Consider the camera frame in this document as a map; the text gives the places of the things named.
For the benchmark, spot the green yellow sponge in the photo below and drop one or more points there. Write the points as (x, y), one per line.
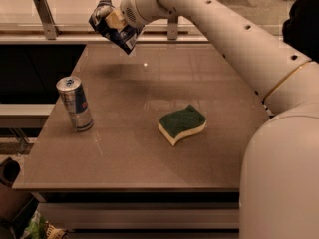
(180, 124)

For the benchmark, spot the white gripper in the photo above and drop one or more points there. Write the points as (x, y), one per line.
(133, 10)

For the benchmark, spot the silver blue energy drink can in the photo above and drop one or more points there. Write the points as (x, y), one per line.
(74, 99)

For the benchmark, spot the middle metal railing bracket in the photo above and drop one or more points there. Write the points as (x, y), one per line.
(172, 28)

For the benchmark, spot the blue chip bag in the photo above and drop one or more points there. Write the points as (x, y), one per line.
(126, 38)

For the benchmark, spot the left metal railing bracket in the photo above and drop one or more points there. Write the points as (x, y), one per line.
(50, 29)

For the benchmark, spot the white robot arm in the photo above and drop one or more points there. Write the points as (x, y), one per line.
(279, 182)

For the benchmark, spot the metal railing bracket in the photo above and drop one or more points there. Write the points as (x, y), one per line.
(50, 29)
(172, 28)

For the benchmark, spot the green snack bag on floor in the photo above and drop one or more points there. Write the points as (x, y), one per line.
(40, 228)

